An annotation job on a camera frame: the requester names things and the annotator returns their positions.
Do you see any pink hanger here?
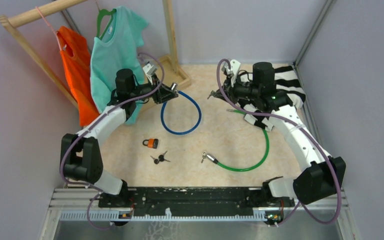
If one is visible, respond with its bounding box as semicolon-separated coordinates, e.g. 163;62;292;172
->
35;6;65;51

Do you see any black white striped cloth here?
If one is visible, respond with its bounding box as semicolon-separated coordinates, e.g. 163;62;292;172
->
236;65;306;132

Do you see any orange garment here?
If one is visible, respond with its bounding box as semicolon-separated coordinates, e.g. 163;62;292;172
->
56;26;99;127

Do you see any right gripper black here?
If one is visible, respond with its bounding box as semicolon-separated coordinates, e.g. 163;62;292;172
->
214;72;261;106

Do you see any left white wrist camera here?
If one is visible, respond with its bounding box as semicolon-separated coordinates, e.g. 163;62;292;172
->
142;62;157;84

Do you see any teal t-shirt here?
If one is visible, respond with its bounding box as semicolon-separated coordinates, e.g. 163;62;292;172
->
90;6;148;113

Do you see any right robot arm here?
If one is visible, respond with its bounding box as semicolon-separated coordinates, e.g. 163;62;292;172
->
211;59;346;206

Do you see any green cable lock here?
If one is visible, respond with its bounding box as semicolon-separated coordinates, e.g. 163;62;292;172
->
195;109;270;172

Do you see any wooden clothes rack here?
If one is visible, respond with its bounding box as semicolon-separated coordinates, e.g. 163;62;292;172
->
0;0;192;108

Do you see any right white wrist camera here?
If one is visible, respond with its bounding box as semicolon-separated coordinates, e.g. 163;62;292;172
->
221;59;241;87

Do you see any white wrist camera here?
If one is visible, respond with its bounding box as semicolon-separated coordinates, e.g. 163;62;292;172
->
142;62;157;84
221;59;241;87

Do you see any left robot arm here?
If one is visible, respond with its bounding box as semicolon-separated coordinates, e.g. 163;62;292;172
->
59;68;179;207

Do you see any blue cable lock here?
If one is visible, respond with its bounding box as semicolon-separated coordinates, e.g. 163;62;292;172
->
160;90;203;136

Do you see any orange padlock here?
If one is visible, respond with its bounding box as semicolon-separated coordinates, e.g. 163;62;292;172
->
142;138;160;149

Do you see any black keys bunch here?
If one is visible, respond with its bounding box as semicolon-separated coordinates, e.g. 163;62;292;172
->
150;151;171;165

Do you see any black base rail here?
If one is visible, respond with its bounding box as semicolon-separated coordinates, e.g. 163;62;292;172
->
98;187;295;217

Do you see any green hanger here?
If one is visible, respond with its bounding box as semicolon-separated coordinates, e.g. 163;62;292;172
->
95;7;117;39

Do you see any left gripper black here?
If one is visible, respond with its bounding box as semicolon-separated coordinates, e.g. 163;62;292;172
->
130;73;179;105

